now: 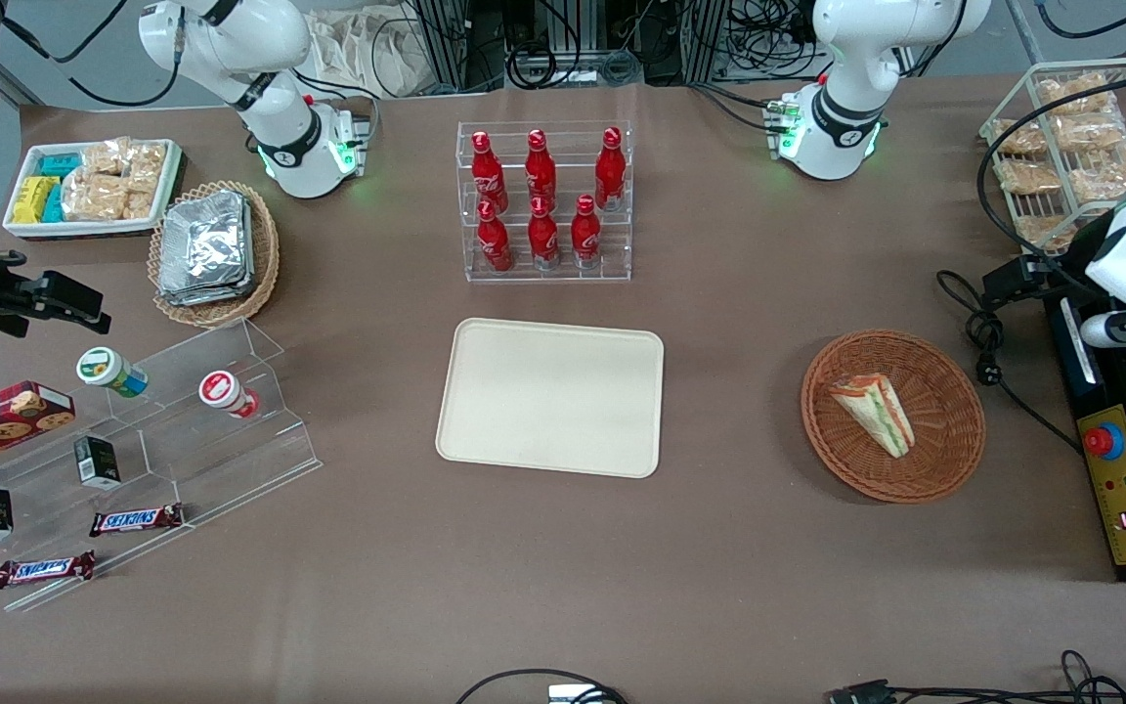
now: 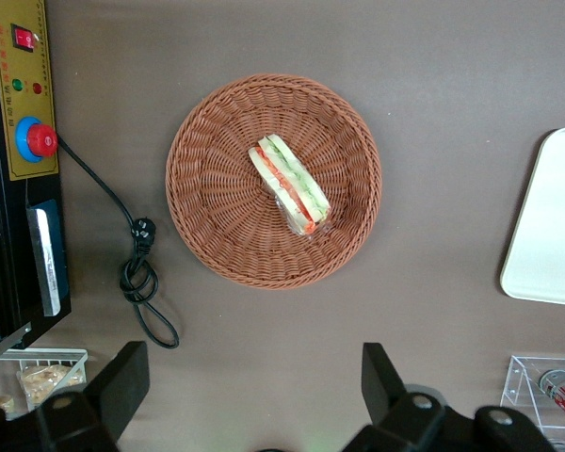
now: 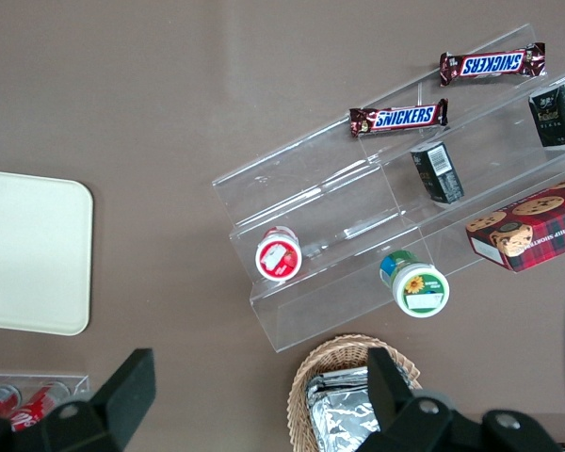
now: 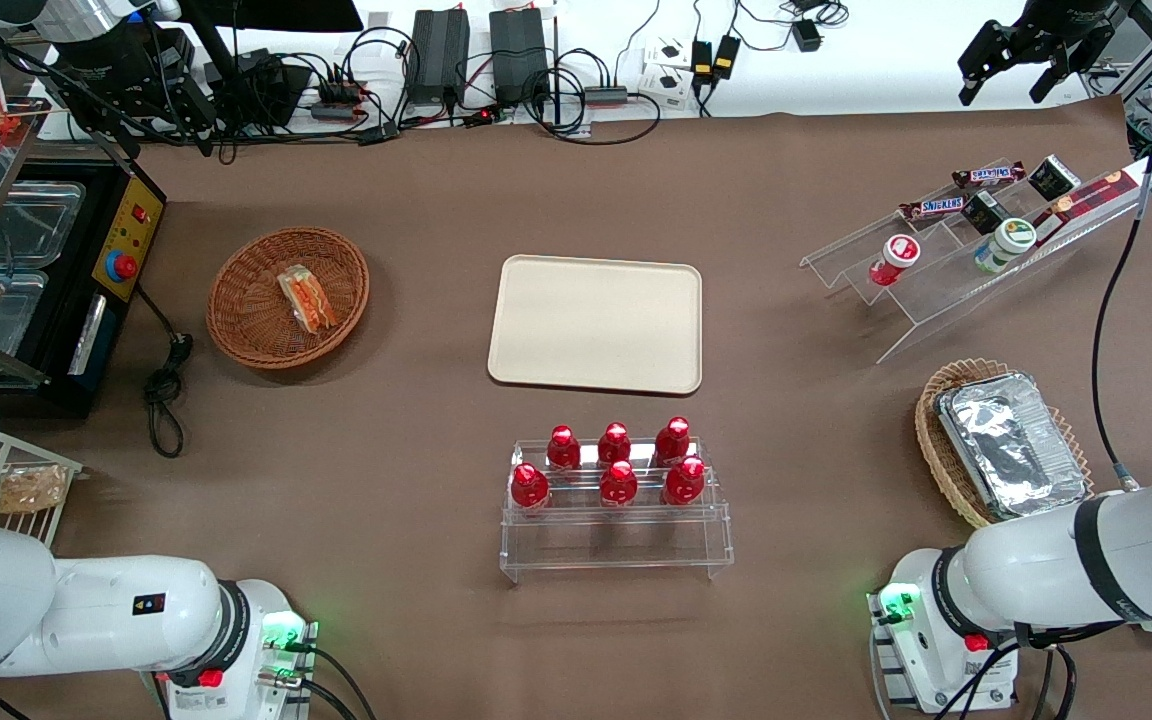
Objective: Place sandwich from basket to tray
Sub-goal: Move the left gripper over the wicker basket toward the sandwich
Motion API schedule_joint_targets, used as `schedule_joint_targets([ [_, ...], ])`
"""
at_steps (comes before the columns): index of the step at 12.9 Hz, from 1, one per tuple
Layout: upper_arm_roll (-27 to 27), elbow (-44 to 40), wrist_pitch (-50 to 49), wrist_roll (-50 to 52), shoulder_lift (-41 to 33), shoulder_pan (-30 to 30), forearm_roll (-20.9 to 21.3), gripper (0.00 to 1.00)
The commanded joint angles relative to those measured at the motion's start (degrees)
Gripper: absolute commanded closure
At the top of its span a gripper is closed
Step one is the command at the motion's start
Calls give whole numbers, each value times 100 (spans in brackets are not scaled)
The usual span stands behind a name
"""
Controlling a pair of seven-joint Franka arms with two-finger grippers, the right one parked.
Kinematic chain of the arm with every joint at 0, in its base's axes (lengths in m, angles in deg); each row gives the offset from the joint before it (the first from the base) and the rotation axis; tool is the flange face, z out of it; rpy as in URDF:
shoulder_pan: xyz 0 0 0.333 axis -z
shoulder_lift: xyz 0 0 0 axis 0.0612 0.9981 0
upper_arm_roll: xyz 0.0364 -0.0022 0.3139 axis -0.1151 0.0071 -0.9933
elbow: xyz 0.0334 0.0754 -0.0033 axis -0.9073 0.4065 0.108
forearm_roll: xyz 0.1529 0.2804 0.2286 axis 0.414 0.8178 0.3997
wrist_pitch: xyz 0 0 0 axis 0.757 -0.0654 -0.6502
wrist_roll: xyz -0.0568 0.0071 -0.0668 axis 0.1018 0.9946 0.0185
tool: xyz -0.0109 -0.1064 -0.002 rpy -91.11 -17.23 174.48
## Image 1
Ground white rectangular snack tray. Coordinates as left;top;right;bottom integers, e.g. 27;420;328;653
3;139;184;241

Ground red cola bottle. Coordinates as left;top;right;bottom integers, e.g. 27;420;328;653
571;194;603;271
471;131;509;212
525;129;558;206
593;127;627;212
476;200;514;274
528;196;561;272

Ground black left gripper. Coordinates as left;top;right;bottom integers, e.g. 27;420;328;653
981;208;1118;305

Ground black looped cable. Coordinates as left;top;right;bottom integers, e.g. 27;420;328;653
454;668;628;704

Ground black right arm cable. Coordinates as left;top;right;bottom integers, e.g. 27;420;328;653
0;0;185;110

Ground round brown wicker basket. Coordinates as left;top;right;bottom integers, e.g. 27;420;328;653
801;330;986;505

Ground beige cloth bag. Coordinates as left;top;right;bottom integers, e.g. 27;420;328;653
307;8;429;100

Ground oval light wicker basket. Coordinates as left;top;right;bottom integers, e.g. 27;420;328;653
148;181;281;329

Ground cream wire rack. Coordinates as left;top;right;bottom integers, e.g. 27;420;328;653
978;57;1126;258

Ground tangled black cables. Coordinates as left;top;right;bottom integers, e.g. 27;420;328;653
893;649;1126;704

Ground red emergency stop button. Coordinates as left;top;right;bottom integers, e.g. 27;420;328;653
1083;425;1126;462

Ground clear acrylic stepped shelf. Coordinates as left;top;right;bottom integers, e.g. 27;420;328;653
0;316;323;614

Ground black power cable with plug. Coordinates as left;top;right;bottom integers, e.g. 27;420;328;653
934;269;1084;457

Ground stack of foil containers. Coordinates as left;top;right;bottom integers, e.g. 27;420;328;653
157;191;257;307

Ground bagged bread packet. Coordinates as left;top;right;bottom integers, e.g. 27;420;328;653
1013;214;1078;247
1052;111;1126;154
1036;72;1112;110
1065;147;1126;203
992;118;1049;157
993;157;1063;196

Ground clear acrylic bottle rack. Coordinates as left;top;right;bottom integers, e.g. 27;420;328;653
456;120;633;285

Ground yellow snack packet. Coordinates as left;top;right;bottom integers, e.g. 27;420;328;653
13;176;59;225

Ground red lid yogurt cup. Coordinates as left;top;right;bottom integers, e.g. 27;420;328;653
198;370;262;420

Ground green lid yogurt cup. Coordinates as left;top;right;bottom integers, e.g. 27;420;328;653
76;346;150;399

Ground cream plastic serving tray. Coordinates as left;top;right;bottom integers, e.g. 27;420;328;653
435;318;666;479

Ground black cable connector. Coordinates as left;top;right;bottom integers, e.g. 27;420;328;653
826;679;898;704

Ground triangle sandwich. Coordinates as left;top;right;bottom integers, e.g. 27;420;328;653
827;374;916;459

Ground Snickers chocolate bar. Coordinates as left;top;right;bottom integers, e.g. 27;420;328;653
0;550;97;591
89;504;185;539

